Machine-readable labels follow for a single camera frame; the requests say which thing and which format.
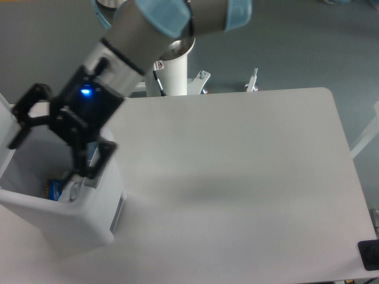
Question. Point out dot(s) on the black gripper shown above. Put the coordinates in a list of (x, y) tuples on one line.
[(84, 109)]

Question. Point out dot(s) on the crushed clear plastic bottle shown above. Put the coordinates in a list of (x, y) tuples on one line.
[(71, 191)]

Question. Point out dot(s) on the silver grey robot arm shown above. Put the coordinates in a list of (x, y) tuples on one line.
[(139, 34)]

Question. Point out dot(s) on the white plastic trash can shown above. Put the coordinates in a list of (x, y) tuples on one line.
[(31, 187)]

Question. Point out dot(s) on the blue yellow snack packet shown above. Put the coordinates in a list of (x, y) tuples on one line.
[(53, 189)]

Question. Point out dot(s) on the black device at table edge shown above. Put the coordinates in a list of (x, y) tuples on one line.
[(368, 250)]

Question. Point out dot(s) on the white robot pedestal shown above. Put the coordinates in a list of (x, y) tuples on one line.
[(172, 64)]

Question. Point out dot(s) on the white pedestal base frame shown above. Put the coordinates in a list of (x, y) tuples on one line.
[(156, 87)]

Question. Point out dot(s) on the white frame leg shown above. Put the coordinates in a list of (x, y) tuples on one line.
[(369, 133)]

